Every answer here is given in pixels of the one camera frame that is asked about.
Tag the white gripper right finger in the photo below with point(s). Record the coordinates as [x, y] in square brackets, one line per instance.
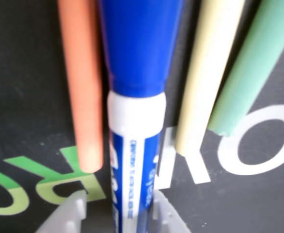
[169, 218]

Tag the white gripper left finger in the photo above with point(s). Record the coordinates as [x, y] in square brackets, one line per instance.
[69, 216]

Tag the orange chalk stick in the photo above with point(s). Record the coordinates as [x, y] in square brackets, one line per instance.
[83, 85]

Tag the blue Expo marker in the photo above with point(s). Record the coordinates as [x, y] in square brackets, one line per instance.
[137, 48]

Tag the yellow chalk stick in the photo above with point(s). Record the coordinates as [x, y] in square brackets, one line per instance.
[205, 85]

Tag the dark grey WOWROBO mat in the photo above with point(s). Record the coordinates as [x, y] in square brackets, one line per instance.
[23, 72]

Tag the green chalk stick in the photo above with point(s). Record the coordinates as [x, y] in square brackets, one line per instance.
[248, 72]

